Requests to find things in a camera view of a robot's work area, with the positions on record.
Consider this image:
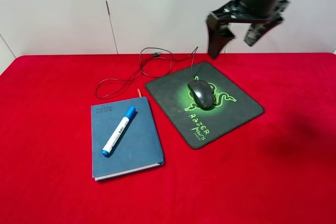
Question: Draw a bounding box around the blue and white marker pen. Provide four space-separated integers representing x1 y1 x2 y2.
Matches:
101 106 136 157

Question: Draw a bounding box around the blue hardcover notebook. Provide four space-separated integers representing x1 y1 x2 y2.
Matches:
91 97 164 181

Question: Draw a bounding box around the black green Razer mouse pad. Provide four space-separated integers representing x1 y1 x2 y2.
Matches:
145 62 264 149

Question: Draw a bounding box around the black mouse cable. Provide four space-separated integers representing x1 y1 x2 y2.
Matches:
94 46 200 99

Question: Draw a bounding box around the black computer mouse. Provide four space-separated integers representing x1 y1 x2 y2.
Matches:
187 80 214 110

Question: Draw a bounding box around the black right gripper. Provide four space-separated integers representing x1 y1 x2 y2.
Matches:
206 0 289 59

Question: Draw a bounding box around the red tablecloth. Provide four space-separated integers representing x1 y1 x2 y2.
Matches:
1 53 335 223

